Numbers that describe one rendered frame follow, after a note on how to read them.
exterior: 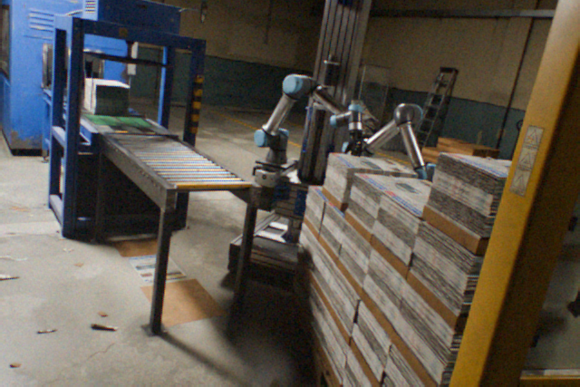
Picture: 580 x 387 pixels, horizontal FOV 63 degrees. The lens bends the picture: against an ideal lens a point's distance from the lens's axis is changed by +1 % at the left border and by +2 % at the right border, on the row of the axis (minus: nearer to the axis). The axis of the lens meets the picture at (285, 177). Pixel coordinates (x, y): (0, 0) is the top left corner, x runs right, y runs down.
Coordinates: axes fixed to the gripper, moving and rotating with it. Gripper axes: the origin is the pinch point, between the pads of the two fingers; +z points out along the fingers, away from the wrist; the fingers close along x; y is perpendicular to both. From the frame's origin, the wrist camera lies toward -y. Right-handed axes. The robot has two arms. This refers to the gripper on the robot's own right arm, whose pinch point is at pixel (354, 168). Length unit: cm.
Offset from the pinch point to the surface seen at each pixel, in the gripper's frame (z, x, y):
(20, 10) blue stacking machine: -211, -250, -259
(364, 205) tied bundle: 31, -19, 49
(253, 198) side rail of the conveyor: 16, -51, -23
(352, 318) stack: 77, -20, 38
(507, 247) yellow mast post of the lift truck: 59, -39, 151
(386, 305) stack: 72, -19, 66
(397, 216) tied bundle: 40, -19, 77
